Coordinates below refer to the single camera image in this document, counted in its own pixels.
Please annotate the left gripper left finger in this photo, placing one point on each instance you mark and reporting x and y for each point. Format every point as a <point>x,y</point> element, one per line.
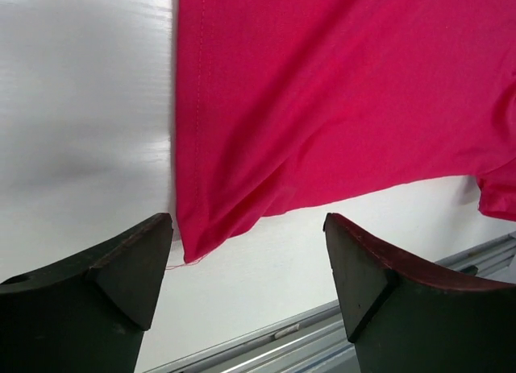
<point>88,312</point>

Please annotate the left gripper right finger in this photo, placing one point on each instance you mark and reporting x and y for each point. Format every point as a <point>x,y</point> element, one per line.
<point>403,313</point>

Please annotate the pink t-shirt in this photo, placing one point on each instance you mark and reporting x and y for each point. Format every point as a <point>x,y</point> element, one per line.
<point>286,104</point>

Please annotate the aluminium mounting rail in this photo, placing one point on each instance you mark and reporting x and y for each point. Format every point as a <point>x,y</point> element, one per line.
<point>315,341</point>

